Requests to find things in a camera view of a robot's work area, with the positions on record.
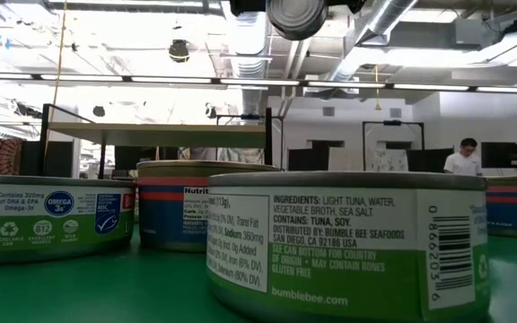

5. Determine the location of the floral cloth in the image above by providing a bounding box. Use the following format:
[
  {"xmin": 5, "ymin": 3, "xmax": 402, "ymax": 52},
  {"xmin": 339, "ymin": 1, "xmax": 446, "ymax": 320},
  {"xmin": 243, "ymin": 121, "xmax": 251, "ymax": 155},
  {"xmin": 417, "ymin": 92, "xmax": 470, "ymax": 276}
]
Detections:
[{"xmin": 365, "ymin": 147, "xmax": 410, "ymax": 173}]

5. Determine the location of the pale label silver can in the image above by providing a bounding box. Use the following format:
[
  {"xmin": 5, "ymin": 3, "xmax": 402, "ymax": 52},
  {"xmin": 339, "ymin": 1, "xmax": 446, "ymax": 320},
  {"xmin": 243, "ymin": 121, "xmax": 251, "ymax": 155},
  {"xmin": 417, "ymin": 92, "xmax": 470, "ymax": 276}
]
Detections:
[{"xmin": 265, "ymin": 0, "xmax": 330, "ymax": 41}]

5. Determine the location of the black ceiling dome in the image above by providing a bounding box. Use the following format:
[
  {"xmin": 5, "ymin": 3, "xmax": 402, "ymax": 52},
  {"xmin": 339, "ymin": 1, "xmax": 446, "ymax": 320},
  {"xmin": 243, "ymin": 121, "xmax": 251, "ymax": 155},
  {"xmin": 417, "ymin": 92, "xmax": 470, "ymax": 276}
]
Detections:
[{"xmin": 168, "ymin": 39, "xmax": 191, "ymax": 64}]

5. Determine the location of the yellow extension cable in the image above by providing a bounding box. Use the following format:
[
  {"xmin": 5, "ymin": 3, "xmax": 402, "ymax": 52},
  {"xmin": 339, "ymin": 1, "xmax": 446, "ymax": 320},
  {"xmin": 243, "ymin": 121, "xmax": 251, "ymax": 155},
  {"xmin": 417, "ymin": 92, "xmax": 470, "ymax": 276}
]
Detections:
[{"xmin": 41, "ymin": 0, "xmax": 69, "ymax": 158}]

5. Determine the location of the black monitor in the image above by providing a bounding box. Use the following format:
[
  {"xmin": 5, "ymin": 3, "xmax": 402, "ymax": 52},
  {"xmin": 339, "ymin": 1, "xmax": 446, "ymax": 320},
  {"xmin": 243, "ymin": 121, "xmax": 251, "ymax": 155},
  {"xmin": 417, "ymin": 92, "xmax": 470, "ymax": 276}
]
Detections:
[
  {"xmin": 287, "ymin": 139, "xmax": 331, "ymax": 172},
  {"xmin": 114, "ymin": 145, "xmax": 180, "ymax": 171},
  {"xmin": 406, "ymin": 147, "xmax": 456, "ymax": 175},
  {"xmin": 480, "ymin": 141, "xmax": 517, "ymax": 170}
]

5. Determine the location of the black shelf frame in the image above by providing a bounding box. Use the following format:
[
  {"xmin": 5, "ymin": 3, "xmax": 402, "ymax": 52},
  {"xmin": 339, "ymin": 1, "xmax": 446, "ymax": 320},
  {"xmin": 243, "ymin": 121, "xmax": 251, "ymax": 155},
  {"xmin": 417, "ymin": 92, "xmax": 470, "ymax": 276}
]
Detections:
[{"xmin": 37, "ymin": 102, "xmax": 274, "ymax": 179}]

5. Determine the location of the green Bumble Bee tuna can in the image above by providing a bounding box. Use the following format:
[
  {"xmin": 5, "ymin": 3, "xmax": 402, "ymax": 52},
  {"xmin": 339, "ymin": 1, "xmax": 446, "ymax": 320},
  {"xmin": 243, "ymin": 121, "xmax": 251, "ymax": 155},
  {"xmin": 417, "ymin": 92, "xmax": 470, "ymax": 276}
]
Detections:
[
  {"xmin": 0, "ymin": 173, "xmax": 137, "ymax": 266},
  {"xmin": 206, "ymin": 171, "xmax": 492, "ymax": 323}
]

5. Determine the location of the long ceiling light strip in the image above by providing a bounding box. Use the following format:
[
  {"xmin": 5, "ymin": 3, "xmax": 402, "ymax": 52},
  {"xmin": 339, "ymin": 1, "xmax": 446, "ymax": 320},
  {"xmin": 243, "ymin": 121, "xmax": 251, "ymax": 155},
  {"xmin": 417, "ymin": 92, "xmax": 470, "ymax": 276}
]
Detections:
[{"xmin": 0, "ymin": 71, "xmax": 517, "ymax": 95}]

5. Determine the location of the person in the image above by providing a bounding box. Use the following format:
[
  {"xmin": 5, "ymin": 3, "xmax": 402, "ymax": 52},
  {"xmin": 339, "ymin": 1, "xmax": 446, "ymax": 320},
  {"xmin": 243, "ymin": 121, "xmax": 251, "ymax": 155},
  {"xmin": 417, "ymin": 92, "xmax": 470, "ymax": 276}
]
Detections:
[{"xmin": 443, "ymin": 137, "xmax": 484, "ymax": 177}]

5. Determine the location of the black gantry frame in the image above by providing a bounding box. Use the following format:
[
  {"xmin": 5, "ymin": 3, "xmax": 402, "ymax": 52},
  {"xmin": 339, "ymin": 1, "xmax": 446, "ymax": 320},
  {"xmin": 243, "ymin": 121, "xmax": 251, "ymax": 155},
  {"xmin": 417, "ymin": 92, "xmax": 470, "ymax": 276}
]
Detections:
[
  {"xmin": 362, "ymin": 119, "xmax": 425, "ymax": 174},
  {"xmin": 215, "ymin": 113, "xmax": 285, "ymax": 171}
]

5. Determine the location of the silver ventilation duct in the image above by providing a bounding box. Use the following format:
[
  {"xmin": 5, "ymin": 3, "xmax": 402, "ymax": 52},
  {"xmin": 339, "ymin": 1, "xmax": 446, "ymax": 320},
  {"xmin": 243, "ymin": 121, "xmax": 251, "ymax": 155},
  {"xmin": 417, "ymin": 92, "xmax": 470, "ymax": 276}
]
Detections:
[
  {"xmin": 229, "ymin": 0, "xmax": 272, "ymax": 118},
  {"xmin": 328, "ymin": 0, "xmax": 419, "ymax": 84}
]

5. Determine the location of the green table mat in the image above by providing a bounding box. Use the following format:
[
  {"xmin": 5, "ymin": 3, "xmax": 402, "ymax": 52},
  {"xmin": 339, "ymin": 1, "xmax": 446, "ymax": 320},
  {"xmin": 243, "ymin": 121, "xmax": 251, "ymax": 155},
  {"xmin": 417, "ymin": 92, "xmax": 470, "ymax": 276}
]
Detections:
[{"xmin": 0, "ymin": 223, "xmax": 517, "ymax": 323}]

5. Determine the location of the black cabinet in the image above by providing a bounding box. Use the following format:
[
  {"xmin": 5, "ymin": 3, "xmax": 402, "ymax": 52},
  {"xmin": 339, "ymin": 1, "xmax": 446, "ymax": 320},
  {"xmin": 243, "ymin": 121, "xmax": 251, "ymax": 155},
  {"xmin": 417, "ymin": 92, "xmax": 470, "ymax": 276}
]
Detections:
[{"xmin": 19, "ymin": 140, "xmax": 75, "ymax": 178}]

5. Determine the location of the wooden shelf board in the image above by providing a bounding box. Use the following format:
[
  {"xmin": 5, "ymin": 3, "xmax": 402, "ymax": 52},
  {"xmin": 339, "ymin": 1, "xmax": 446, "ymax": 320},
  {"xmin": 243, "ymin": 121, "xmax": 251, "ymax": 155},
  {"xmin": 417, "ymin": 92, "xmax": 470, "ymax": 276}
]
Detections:
[{"xmin": 47, "ymin": 121, "xmax": 267, "ymax": 149}]

